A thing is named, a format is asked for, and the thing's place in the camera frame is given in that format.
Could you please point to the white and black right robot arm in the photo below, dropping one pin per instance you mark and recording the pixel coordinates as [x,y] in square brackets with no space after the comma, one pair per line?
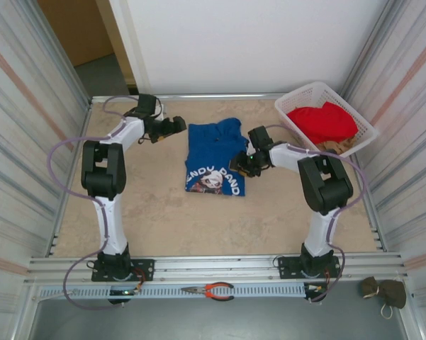
[326,184]

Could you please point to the brown cloth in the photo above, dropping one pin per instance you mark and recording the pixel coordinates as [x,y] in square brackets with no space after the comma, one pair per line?
[336,145]

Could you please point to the red t-shirt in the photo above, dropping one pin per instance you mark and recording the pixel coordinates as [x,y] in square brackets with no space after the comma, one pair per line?
[322,122]

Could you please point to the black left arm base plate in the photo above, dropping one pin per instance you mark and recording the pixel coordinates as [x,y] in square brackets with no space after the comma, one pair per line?
[145,269]

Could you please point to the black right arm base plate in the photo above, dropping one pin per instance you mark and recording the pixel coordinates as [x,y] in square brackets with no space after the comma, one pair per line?
[287,267]

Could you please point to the white plastic mesh basket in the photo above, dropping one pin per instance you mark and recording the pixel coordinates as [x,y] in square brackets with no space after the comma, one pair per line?
[305,97]

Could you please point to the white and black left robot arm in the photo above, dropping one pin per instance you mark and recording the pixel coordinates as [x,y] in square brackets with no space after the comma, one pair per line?
[111,226]

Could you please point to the brown wooden door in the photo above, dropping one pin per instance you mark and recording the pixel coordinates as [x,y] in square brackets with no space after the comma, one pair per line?
[74,28]

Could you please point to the small circuit board green light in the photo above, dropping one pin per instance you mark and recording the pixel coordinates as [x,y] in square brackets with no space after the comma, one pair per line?
[122,292]

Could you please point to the aluminium table edge rail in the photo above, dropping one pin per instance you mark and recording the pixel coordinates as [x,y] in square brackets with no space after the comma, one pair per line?
[198,96]

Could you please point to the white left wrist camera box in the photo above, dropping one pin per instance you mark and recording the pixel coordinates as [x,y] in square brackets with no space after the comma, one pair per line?
[160,111]

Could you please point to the blue printed t-shirt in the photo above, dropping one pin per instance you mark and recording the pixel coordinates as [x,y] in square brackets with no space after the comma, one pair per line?
[212,156]

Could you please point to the small brown cloth pouch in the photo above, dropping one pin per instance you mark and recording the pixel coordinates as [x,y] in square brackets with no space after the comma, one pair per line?
[368,287]

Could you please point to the aluminium mounting rail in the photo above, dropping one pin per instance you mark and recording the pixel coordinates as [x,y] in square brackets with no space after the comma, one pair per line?
[216,265]

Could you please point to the white door frame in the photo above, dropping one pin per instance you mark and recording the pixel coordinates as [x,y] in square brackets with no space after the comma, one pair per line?
[127,42]

